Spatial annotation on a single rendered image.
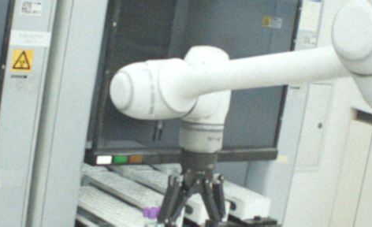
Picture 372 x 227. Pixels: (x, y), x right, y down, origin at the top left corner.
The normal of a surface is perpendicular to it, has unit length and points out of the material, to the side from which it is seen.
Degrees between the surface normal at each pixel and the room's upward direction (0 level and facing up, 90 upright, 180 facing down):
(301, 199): 90
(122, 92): 93
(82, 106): 90
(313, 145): 90
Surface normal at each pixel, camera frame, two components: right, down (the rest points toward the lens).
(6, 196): 0.61, 0.25
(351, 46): -0.73, -0.15
